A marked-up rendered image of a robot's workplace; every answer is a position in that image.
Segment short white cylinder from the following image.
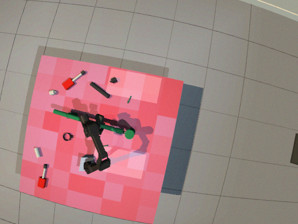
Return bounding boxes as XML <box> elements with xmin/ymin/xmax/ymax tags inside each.
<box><xmin>34</xmin><ymin>147</ymin><xmax>41</xmax><ymax>158</ymax></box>

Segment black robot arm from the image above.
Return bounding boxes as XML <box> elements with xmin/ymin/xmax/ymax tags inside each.
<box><xmin>79</xmin><ymin>114</ymin><xmax>111</xmax><ymax>175</ymax></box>

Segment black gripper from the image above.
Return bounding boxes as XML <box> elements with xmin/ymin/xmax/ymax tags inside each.
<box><xmin>95</xmin><ymin>114</ymin><xmax>105</xmax><ymax>135</ymax></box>

